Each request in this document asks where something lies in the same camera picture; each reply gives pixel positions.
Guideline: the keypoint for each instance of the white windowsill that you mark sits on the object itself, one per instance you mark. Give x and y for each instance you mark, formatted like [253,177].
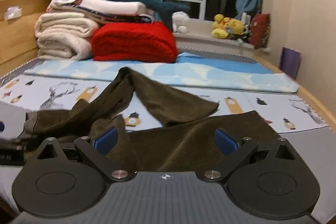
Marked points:
[204,39]

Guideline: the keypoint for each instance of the wooden bed frame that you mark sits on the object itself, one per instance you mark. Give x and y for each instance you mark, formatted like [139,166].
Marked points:
[315,100]

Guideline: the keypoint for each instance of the deer printed bed sheet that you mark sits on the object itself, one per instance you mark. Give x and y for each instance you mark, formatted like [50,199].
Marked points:
[262,111]

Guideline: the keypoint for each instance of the red plush toy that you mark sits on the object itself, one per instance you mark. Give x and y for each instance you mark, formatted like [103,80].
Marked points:
[260,29]

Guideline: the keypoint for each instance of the wooden headboard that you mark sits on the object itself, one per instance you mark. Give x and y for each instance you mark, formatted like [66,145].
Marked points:
[18,37]

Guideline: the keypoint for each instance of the yellow plush toy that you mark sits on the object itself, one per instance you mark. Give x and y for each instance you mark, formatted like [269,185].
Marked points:
[236,26]
[220,28]

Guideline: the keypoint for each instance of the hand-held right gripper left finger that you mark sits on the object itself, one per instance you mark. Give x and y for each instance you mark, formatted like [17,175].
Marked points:
[105,139]

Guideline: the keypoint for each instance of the white plush toy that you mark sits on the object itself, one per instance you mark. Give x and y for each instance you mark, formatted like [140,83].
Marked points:
[179,22]

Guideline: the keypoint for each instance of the folded red blanket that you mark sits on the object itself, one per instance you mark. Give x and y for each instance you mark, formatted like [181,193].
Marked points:
[134,41]

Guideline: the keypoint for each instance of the folded dark striped blanket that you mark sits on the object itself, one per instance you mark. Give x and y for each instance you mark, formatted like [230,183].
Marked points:
[123,18]

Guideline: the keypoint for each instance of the folded cream duvet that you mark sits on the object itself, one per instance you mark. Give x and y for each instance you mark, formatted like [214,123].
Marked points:
[61,35]

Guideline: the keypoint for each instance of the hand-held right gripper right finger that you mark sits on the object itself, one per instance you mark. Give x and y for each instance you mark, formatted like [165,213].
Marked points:
[226,141]

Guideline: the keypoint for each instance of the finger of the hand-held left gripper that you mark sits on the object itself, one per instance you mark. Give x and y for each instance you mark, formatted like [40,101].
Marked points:
[10,159]
[11,146]

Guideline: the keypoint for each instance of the light blue blanket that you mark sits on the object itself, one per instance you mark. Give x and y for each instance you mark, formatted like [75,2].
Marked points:
[210,74]

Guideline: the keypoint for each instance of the folded white blanket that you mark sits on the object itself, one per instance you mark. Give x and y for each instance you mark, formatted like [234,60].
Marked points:
[113,6]

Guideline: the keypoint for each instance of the clear plastic bag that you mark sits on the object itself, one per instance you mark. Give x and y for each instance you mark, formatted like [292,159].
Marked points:
[11,12]

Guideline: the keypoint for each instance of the purple box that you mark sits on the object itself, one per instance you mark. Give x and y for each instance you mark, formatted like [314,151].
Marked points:
[290,62]

